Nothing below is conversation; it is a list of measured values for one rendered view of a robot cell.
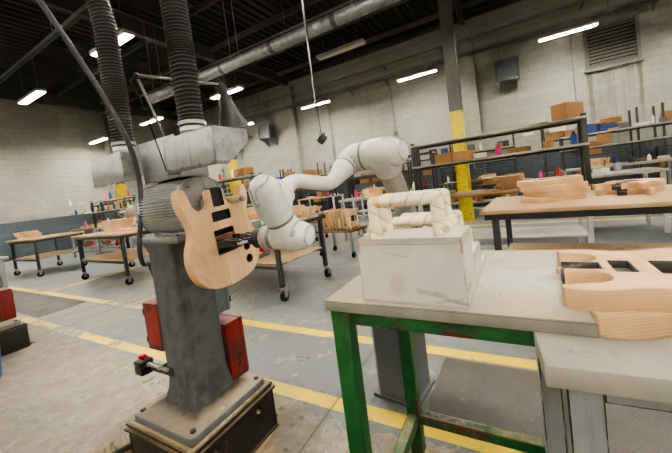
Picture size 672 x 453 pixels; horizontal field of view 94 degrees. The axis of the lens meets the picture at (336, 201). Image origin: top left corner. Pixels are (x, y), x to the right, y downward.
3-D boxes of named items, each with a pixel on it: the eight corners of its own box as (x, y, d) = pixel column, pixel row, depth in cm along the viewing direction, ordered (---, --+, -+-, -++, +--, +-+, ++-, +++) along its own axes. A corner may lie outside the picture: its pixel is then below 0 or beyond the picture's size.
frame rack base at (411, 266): (363, 301, 86) (355, 239, 85) (383, 282, 99) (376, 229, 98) (470, 310, 72) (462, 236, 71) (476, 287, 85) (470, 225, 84)
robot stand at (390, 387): (394, 369, 206) (381, 265, 202) (435, 381, 189) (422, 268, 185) (373, 395, 184) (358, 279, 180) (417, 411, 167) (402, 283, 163)
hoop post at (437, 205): (432, 236, 76) (428, 198, 75) (435, 234, 78) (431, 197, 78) (446, 236, 74) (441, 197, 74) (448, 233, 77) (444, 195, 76)
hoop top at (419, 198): (365, 209, 84) (364, 197, 83) (370, 208, 87) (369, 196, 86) (442, 203, 74) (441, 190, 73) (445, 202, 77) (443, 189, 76)
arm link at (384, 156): (412, 247, 185) (450, 247, 173) (405, 268, 175) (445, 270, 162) (364, 134, 147) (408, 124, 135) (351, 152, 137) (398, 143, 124)
